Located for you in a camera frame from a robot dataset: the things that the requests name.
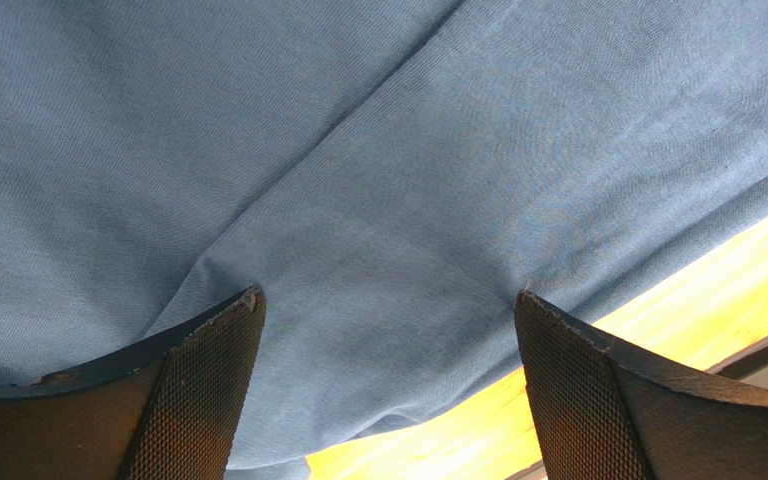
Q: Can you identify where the teal blue t shirt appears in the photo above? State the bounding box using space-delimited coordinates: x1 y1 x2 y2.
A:
0 1 768 479

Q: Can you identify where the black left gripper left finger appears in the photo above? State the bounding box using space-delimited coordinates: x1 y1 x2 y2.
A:
0 286 266 479

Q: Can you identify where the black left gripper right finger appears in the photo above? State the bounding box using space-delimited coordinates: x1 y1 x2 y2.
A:
514 290 768 480

